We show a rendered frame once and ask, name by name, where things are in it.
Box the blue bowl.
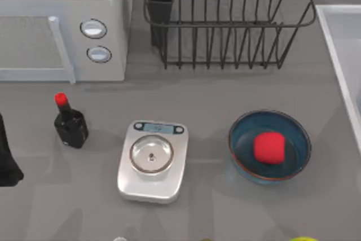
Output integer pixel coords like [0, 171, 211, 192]
[228, 109, 312, 187]

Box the microwave door handle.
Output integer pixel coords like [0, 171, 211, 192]
[48, 16, 77, 85]

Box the red cube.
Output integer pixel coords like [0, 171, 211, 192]
[253, 132, 285, 165]

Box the round microwave knob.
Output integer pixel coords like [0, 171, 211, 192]
[86, 45, 112, 63]
[80, 19, 108, 40]

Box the pale microwave oven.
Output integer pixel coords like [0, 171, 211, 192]
[0, 0, 133, 84]

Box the black bottle with red cap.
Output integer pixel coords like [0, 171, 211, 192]
[54, 92, 90, 149]

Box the black wire dish rack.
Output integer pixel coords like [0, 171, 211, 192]
[143, 0, 317, 70]

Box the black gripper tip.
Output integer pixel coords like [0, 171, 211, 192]
[0, 113, 24, 187]

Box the silver kitchen scale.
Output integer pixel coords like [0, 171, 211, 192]
[117, 120, 190, 205]

